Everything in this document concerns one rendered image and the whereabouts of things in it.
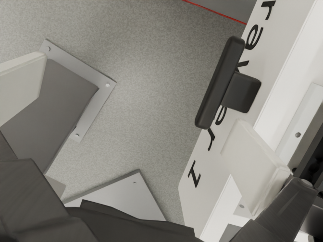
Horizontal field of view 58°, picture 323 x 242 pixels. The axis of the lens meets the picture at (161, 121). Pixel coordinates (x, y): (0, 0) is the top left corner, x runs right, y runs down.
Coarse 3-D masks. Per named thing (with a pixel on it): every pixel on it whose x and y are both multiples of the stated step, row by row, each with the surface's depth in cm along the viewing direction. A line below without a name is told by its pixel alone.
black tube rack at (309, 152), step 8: (320, 128) 29; (320, 136) 29; (312, 144) 29; (320, 144) 29; (312, 152) 29; (320, 152) 29; (304, 160) 30; (312, 160) 29; (320, 160) 29; (296, 168) 33; (304, 168) 29; (312, 168) 30; (320, 168) 30; (296, 176) 30; (304, 176) 30; (312, 176) 30; (312, 184) 30; (320, 192) 29
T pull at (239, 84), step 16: (224, 48) 22; (240, 48) 21; (224, 64) 21; (224, 80) 22; (240, 80) 22; (256, 80) 22; (208, 96) 22; (224, 96) 22; (240, 96) 22; (208, 112) 22; (208, 128) 23
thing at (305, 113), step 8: (312, 88) 29; (320, 88) 29; (304, 96) 30; (312, 96) 29; (320, 96) 29; (304, 104) 30; (312, 104) 30; (320, 104) 30; (296, 112) 31; (304, 112) 30; (312, 112) 30; (296, 120) 30; (304, 120) 30; (288, 128) 31; (296, 128) 30; (304, 128) 30; (288, 136) 31; (296, 136) 31; (280, 144) 32; (288, 144) 31; (296, 144) 31; (280, 152) 31; (288, 152) 31; (288, 160) 32
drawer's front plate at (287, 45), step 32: (288, 0) 22; (320, 0) 18; (288, 32) 21; (320, 32) 19; (256, 64) 24; (288, 64) 20; (256, 96) 22; (288, 96) 21; (224, 128) 27; (256, 128) 21; (192, 160) 33; (192, 192) 30; (224, 192) 23; (192, 224) 27; (224, 224) 24
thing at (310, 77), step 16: (320, 48) 29; (320, 64) 29; (304, 80) 30; (320, 80) 30; (288, 112) 31; (320, 112) 31; (272, 144) 32; (304, 144) 32; (240, 208) 30; (240, 224) 29; (304, 240) 30
